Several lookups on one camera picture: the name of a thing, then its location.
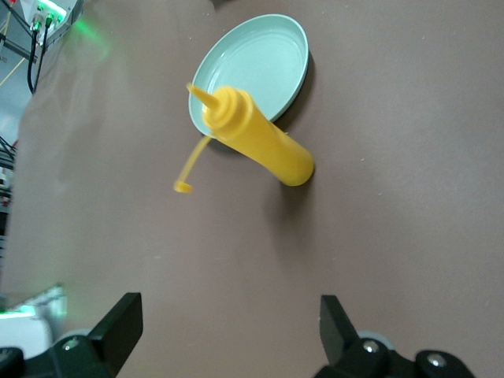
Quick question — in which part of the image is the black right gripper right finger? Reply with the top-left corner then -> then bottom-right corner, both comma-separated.
314,294 -> 477,378

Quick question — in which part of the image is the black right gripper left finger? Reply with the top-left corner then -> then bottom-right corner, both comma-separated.
0,291 -> 143,378

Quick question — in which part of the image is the yellow mustard squeeze bottle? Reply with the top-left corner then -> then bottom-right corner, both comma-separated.
173,81 -> 316,195

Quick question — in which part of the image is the mint green plate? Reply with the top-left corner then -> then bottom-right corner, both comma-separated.
187,13 -> 309,139

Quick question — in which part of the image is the black base power cable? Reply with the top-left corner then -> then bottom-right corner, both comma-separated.
25,13 -> 54,95

